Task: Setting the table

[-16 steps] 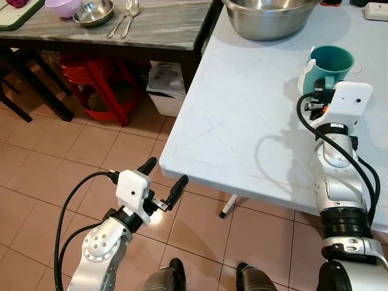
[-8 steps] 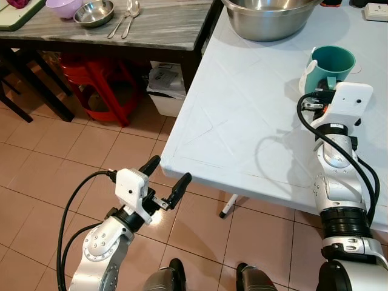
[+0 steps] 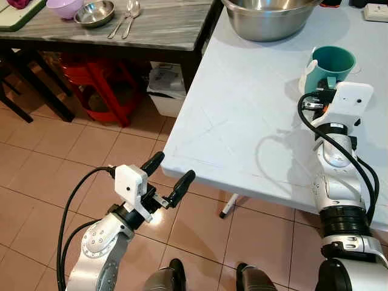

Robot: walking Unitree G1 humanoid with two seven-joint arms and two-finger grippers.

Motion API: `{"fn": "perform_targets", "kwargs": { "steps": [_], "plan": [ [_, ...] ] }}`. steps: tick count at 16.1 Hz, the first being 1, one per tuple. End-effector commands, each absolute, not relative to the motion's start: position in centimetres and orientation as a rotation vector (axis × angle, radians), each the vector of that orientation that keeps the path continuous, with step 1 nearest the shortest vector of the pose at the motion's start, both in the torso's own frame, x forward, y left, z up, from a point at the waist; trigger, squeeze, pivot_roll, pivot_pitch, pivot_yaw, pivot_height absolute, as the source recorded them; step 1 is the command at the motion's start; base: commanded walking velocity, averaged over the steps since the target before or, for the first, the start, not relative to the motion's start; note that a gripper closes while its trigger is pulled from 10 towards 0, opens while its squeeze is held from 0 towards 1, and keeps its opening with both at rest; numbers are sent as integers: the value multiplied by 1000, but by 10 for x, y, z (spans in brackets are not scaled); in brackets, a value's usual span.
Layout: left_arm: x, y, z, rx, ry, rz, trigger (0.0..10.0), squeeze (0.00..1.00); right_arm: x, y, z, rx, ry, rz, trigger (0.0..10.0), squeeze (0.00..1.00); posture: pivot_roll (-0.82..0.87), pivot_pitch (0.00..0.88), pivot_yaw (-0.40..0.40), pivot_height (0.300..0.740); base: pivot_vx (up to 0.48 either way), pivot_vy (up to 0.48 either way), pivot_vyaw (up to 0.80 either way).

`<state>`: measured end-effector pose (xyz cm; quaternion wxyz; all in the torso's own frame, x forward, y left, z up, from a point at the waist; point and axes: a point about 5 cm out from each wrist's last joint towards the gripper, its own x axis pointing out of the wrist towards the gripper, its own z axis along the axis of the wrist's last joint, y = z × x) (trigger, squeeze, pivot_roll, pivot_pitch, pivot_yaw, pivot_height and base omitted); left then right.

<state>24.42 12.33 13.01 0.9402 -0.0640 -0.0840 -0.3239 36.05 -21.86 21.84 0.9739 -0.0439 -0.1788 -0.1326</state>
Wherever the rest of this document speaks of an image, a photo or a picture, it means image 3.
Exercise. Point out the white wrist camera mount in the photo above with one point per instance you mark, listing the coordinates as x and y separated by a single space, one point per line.
354 100
130 182

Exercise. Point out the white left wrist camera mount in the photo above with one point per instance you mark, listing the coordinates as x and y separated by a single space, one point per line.
130 182

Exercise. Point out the robot leg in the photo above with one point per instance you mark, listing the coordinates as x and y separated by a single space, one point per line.
257 282
163 280

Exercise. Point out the robot left leg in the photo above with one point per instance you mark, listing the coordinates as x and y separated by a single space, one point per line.
163 280

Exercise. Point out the green tray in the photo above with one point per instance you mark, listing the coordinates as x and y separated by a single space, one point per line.
21 16

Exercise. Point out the large steel mixing bowl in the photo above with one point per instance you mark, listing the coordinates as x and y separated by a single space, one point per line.
270 24

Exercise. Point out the red plastic stool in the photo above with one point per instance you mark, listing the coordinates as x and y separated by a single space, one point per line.
109 82

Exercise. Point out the steel spoon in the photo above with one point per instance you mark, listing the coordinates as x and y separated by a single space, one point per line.
134 8

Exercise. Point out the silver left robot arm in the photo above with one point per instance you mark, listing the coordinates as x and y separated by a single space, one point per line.
100 242

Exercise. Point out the white plastic bin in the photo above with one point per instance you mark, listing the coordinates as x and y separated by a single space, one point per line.
167 97

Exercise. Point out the small steel bowl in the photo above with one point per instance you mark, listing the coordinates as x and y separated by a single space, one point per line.
94 13

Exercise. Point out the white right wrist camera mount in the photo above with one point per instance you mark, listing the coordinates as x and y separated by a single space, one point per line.
354 100

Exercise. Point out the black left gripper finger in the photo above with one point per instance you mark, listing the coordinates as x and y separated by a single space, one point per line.
153 163
182 187

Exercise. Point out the small black object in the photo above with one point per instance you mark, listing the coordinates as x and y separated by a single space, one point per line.
357 3

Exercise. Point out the white folding table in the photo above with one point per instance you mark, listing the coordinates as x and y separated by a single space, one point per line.
242 121

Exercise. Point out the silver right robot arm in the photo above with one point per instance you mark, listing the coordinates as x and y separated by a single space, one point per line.
336 157

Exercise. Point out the teal plastic cup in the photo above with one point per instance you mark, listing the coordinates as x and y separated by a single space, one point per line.
333 60

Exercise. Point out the white power strip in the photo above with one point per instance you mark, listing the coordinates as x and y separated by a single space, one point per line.
377 12

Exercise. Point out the robot right leg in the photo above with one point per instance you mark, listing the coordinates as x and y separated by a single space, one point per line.
257 282

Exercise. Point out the dark marble-top table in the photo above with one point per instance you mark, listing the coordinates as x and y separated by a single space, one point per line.
151 24

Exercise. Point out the purple plastic bowl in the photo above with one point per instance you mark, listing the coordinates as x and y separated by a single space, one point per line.
63 7

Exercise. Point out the dark red item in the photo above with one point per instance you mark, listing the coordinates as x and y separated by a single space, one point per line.
18 3

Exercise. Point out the steel fork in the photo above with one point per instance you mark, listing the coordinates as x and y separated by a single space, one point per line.
128 6

